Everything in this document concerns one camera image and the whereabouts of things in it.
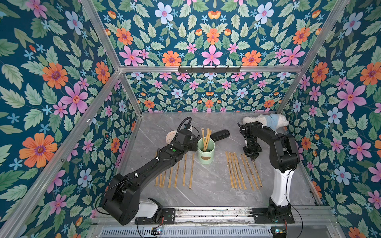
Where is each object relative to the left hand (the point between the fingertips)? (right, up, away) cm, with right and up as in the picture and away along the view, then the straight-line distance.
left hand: (197, 139), depth 84 cm
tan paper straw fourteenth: (+34, -27, -1) cm, 44 cm away
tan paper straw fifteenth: (+37, -26, -1) cm, 45 cm away
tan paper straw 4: (-16, -26, 0) cm, 31 cm away
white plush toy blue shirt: (+53, +11, +17) cm, 57 cm away
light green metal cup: (+6, -10, 0) cm, 12 cm away
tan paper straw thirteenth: (+31, -27, -2) cm, 42 cm away
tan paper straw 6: (-22, -24, +1) cm, 33 cm away
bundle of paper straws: (+5, 0, +2) cm, 5 cm away
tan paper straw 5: (-20, -23, +2) cm, 31 cm away
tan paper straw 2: (-8, -22, +4) cm, 24 cm away
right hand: (+37, -12, +8) cm, 40 cm away
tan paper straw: (-4, -20, +4) cm, 21 cm away
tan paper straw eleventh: (+24, -25, 0) cm, 35 cm away
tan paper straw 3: (-12, -22, +4) cm, 25 cm away
